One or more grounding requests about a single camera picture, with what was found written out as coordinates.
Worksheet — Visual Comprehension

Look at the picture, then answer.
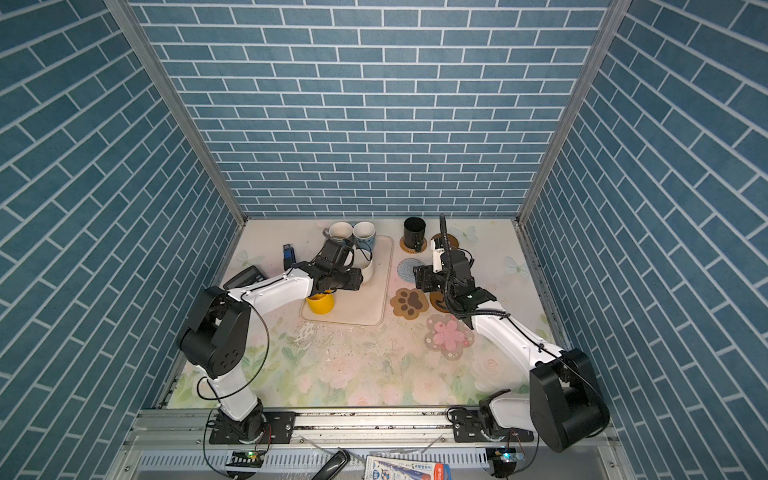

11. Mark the brown cork round coaster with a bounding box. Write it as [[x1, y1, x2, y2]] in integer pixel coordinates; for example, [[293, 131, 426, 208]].
[[429, 292, 449, 313]]

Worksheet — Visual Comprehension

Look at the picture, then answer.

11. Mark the white speckled mug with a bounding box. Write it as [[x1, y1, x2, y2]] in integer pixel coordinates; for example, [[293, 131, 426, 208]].
[[352, 250, 374, 284]]

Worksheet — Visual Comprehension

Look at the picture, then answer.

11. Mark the black mug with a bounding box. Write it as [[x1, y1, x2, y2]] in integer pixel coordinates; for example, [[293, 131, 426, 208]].
[[403, 217, 426, 252]]

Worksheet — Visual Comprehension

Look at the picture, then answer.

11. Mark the blue grey woven coaster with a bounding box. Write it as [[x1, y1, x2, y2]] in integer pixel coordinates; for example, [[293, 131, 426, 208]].
[[397, 258, 424, 284]]

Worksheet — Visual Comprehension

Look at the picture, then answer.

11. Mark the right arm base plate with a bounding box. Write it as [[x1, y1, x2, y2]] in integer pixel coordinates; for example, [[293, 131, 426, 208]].
[[445, 406, 534, 443]]

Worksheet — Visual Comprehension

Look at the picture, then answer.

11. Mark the yellow mug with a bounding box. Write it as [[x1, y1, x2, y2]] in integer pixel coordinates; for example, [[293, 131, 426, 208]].
[[307, 293, 335, 315]]

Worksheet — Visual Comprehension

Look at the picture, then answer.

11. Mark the white mug grey handle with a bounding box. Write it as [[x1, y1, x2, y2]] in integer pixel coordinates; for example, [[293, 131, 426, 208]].
[[323, 222, 354, 242]]

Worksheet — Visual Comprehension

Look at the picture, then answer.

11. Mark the pink flower coaster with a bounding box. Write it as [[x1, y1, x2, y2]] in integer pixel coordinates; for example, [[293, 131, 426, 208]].
[[424, 314, 475, 361]]

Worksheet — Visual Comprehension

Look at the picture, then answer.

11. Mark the black calculator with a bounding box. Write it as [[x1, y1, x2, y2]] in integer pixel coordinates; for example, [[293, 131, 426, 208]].
[[223, 265, 267, 290]]

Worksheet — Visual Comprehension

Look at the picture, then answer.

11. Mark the blue white printed package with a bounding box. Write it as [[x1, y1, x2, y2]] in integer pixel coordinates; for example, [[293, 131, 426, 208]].
[[364, 456, 452, 480]]

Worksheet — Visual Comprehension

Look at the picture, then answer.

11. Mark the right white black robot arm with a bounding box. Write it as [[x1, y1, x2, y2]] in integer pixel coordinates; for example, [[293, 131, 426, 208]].
[[414, 234, 610, 452]]

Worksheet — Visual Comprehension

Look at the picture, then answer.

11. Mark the aluminium front rail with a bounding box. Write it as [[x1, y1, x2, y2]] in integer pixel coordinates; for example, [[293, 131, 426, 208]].
[[106, 407, 634, 479]]

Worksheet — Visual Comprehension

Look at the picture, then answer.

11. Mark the beige serving tray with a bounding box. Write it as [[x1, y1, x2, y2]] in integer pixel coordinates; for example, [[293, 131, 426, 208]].
[[301, 235, 394, 326]]

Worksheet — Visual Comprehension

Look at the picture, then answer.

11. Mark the green circuit board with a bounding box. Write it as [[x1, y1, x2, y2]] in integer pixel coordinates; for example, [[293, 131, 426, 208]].
[[226, 450, 265, 469]]

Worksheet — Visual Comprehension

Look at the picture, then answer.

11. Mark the black handheld device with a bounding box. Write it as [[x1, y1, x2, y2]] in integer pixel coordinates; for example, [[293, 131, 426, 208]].
[[312, 449, 351, 480]]

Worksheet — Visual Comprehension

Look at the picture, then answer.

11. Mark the blue stapler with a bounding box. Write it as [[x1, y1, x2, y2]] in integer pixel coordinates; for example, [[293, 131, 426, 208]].
[[283, 244, 297, 270]]

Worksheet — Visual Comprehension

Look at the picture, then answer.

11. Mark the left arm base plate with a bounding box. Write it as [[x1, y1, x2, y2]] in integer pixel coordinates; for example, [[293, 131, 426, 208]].
[[208, 409, 296, 445]]

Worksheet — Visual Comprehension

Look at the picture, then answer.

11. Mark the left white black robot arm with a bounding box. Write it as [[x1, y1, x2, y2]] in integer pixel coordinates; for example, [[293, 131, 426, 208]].
[[178, 239, 363, 423]]

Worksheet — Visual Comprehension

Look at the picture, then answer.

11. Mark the brown paw print coaster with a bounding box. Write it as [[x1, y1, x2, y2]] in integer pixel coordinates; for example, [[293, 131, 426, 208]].
[[389, 288, 430, 321]]

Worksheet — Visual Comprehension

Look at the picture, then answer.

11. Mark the dark brown wooden coaster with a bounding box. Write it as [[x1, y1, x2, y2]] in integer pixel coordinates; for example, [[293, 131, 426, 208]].
[[432, 234, 459, 249]]

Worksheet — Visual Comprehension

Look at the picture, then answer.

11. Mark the light blue floral mug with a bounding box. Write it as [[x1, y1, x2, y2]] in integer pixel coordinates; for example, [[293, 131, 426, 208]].
[[353, 221, 376, 253]]

